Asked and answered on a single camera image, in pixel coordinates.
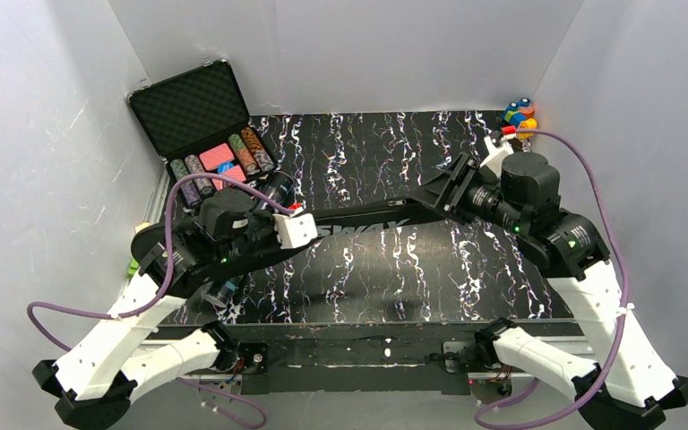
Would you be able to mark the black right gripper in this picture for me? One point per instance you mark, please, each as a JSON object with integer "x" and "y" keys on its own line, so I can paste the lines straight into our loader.
{"x": 456, "y": 184}

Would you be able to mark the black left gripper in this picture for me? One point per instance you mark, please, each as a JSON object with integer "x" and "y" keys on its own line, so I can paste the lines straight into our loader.
{"x": 270, "y": 238}

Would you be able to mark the black shuttlecock tube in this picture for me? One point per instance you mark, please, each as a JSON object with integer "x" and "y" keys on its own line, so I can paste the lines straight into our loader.
{"x": 279, "y": 188}

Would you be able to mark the black Crossway racket bag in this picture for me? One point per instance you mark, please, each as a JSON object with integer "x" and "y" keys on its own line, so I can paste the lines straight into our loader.
{"x": 202, "y": 243}

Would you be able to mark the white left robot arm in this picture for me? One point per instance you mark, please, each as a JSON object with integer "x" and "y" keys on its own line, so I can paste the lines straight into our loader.
{"x": 97, "y": 381}

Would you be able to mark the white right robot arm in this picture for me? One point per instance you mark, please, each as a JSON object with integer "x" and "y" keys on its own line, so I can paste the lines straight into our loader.
{"x": 626, "y": 385}

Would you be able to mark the blue dealer chip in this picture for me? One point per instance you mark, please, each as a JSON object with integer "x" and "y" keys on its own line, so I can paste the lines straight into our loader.
{"x": 224, "y": 167}

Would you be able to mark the pink playing card deck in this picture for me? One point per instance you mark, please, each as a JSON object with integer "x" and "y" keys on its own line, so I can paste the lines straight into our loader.
{"x": 213, "y": 158}

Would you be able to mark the colourful toy blocks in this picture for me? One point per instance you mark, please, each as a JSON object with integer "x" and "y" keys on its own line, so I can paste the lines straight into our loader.
{"x": 520, "y": 114}

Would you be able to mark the black poker chip case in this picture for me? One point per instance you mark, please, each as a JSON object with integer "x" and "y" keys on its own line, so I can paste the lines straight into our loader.
{"x": 194, "y": 111}

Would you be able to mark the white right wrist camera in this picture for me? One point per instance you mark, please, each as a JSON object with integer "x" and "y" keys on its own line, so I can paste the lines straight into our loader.
{"x": 498, "y": 145}

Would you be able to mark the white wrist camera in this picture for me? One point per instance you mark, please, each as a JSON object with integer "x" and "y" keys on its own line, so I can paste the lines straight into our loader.
{"x": 296, "y": 229}
{"x": 498, "y": 145}

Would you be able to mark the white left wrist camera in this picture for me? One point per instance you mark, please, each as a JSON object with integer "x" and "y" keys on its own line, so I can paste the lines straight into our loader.
{"x": 296, "y": 229}

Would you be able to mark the beige block on rail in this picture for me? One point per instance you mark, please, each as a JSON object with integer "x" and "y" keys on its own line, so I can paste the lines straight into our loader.
{"x": 141, "y": 227}

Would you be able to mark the green clip on rail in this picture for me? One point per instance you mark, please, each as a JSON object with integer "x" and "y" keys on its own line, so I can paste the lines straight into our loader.
{"x": 133, "y": 267}

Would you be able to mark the black mounting base plate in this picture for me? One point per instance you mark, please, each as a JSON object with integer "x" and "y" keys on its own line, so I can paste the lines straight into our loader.
{"x": 347, "y": 357}

